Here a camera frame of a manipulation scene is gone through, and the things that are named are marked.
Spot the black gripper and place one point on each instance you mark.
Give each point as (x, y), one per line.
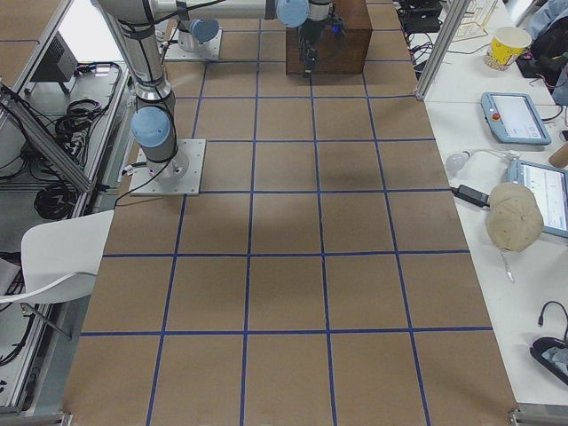
(309, 34)

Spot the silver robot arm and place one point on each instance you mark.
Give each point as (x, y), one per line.
(133, 24)
(192, 33)

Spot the dark wooden drawer cabinet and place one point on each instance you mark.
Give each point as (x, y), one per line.
(335, 56)

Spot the white light bulb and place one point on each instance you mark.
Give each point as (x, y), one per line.
(457, 161)

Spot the yellow popcorn paper cup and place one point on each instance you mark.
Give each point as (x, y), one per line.
(507, 45)

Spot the far blue teach pendant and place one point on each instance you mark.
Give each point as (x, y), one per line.
(513, 119)

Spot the blue teach pendant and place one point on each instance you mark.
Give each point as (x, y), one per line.
(513, 119)
(549, 187)

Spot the black power adapter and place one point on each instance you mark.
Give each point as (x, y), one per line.
(471, 196)

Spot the beige baseball cap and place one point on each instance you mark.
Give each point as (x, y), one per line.
(514, 221)

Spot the cardboard tube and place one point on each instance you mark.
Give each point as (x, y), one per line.
(559, 159)

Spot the near blue teach pendant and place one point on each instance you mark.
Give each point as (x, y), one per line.
(549, 187)

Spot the white plastic chair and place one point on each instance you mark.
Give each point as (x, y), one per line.
(60, 262)

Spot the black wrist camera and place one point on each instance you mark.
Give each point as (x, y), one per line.
(336, 23)

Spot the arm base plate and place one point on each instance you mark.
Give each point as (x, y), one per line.
(205, 52)
(181, 176)

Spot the aluminium frame post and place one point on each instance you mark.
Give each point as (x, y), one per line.
(445, 37)

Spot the gold wire rack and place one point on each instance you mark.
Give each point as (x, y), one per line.
(474, 22)

